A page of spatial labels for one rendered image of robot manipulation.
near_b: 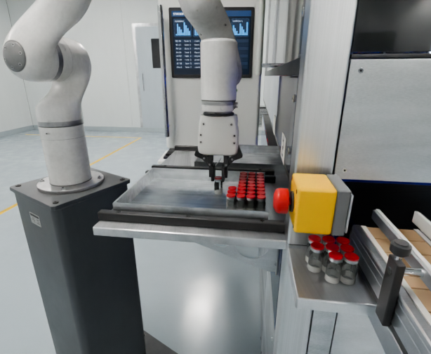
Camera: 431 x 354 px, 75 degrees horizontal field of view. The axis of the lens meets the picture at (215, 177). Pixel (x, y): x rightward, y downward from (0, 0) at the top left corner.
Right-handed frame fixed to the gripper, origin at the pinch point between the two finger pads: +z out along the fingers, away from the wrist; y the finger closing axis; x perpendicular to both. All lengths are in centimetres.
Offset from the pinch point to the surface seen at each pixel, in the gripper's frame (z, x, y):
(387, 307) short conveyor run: 2.5, 39.9, -25.9
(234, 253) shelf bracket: 16.5, 11.2, -5.4
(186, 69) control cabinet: -27, -77, 26
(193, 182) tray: 5.9, -7.4, 8.4
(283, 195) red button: -6.9, 29.3, -13.8
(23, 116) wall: 62, -508, 508
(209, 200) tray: 5.9, 4.9, 1.6
